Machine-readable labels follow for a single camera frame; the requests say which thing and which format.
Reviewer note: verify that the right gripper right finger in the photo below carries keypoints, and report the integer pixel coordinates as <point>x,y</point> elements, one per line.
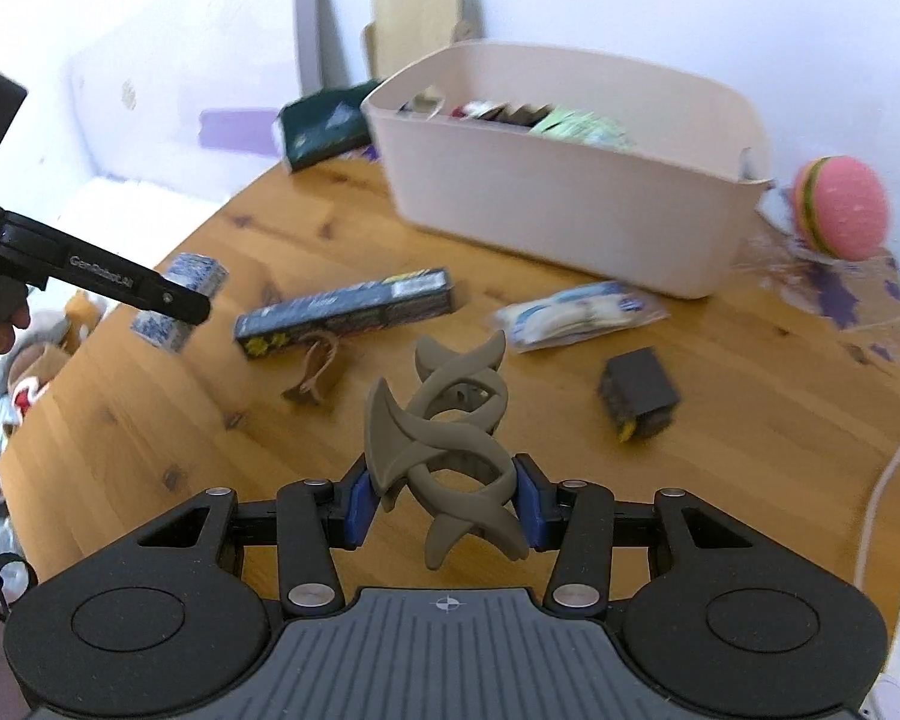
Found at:
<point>575,519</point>

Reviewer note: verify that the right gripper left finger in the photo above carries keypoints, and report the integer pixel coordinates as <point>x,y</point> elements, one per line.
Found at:
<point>313,518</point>

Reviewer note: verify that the grey claw hair clip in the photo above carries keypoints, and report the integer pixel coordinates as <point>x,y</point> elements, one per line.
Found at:
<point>442,447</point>

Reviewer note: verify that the blue white tissue packet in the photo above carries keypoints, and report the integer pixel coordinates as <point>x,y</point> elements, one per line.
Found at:
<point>191,283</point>

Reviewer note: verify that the long blue toothpaste box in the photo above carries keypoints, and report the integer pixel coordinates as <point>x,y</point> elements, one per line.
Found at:
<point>371,305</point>

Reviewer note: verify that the green snack packet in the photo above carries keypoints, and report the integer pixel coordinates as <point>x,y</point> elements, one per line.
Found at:
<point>585,128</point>

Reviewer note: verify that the small black cube box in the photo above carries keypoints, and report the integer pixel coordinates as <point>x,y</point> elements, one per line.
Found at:
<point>638,394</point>

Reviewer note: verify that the white blue wrapped snack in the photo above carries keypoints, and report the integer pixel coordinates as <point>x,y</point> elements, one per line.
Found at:
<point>577,314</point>

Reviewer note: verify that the beige plastic storage bin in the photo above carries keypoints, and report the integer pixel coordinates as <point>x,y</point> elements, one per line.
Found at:
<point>667,214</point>

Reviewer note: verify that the dark green tissue pack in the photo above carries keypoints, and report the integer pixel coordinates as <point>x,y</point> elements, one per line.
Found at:
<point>323,125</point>

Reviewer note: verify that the pink green plush ball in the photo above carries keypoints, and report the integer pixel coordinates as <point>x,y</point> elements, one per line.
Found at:
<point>840,208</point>

